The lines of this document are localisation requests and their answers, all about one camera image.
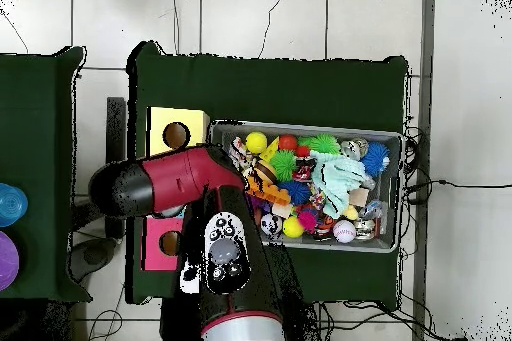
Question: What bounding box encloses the green spiky ball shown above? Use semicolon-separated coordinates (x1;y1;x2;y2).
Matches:
269;149;298;182

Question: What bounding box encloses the shallow mesh bin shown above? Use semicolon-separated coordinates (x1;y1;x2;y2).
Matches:
207;118;405;254

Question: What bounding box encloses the mint green cloth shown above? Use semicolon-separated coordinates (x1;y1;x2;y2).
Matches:
309;149;368;220

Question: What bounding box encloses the yellow ball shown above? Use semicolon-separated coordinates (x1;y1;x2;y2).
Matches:
282;215;306;239
244;131;268;155

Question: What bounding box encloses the blue plastic lid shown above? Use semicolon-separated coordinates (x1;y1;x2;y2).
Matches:
0;182;29;227

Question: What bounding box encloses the purple plastic lid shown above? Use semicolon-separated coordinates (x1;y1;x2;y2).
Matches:
0;230;20;292

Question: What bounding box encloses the toy hamburger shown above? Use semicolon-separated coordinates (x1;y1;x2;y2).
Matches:
252;159;278;186

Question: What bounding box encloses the small soccer ball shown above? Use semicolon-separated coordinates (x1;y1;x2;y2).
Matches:
260;212;284;237

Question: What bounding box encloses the thin black cable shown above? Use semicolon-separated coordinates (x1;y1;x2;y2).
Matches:
86;284;124;341

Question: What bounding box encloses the white baseball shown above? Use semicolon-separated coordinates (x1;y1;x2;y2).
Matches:
332;218;357;244

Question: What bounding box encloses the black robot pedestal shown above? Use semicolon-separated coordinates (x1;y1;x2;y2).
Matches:
159;298;321;341

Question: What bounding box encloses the large blue spiky ball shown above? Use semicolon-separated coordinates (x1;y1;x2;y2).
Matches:
360;140;391;177

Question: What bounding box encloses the orange toy building block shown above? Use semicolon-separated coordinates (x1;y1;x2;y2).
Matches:
244;175;292;206

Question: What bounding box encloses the dark green tablecloth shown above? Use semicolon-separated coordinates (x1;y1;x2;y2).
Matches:
0;45;92;303
125;40;409;310

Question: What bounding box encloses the crushed clear plastic bottle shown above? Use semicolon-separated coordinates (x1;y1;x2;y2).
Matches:
359;199;385;219

